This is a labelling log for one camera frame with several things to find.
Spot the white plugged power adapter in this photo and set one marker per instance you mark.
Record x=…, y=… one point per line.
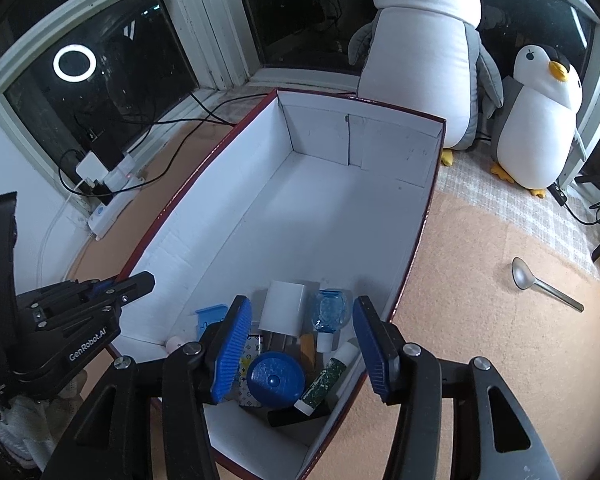
x=91, y=167

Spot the metal spoon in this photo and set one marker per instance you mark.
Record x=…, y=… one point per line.
x=521, y=272

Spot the brown mat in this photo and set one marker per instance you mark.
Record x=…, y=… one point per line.
x=480, y=360

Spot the white lip balm tube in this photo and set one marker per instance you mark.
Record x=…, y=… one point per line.
x=172, y=344

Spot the small clear bottle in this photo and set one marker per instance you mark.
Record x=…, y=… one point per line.
x=330, y=310

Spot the green glue stick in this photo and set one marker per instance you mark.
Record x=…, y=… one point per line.
x=325, y=380

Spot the small penguin plush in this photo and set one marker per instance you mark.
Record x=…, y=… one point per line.
x=535, y=135

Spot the blue round lid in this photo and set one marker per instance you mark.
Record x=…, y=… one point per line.
x=275, y=377

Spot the white power strip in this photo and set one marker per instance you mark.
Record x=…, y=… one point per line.
x=112, y=200

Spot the large penguin plush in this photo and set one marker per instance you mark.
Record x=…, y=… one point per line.
x=425, y=70

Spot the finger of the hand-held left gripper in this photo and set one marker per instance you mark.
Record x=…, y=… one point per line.
x=100, y=289
x=135, y=285

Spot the white shoe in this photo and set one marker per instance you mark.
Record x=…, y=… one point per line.
x=5, y=430

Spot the blue plastic clip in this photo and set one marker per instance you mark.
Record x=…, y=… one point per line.
x=212, y=316

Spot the white plug charger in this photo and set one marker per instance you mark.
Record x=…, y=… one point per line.
x=282, y=310

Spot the white cardboard box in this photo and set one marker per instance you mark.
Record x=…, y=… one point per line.
x=305, y=210

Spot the black plugged power adapter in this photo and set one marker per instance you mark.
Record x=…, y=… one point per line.
x=105, y=147

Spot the white window frame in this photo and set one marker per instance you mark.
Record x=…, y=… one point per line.
x=205, y=25

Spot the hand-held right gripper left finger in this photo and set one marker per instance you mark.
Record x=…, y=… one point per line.
x=232, y=355

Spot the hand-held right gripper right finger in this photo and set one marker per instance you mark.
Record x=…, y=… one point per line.
x=372, y=355

